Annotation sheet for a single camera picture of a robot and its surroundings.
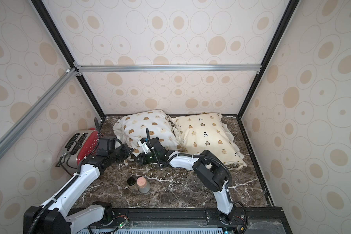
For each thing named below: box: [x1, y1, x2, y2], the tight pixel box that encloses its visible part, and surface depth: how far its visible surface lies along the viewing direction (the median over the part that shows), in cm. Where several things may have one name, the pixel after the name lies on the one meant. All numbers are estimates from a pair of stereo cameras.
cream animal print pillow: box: [170, 112, 248, 169], surface depth 96 cm
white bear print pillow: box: [113, 109, 184, 158], surface depth 101 cm
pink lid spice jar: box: [136, 176, 151, 194], surface depth 77 cm
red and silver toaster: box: [56, 127, 99, 175], surface depth 82 cm
